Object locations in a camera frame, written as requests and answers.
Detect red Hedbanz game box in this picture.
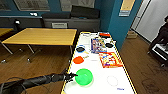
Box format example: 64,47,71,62
98,51,124,69

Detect green plate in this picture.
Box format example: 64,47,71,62
74,68,95,87

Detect yellow wall poster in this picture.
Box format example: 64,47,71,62
118,0,136,18

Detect person in dark clothes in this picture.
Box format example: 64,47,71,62
148,26,168,53

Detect red flat tray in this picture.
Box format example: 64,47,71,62
98,32,111,38

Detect black bowl blue rim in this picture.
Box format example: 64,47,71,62
75,46,86,54

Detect small white ledge object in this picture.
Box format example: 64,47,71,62
29,12,39,17

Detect small flat orange bowl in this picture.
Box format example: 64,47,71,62
72,55,85,65

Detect black wheeled cart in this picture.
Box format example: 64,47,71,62
150,42,168,64

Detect small black rounded object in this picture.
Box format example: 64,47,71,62
14,20,21,28

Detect small black bowl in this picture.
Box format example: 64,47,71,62
104,42,115,49

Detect wooden top office table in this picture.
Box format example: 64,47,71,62
0,27,15,56
1,27,78,64

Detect large interior window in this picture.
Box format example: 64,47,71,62
59,0,96,13

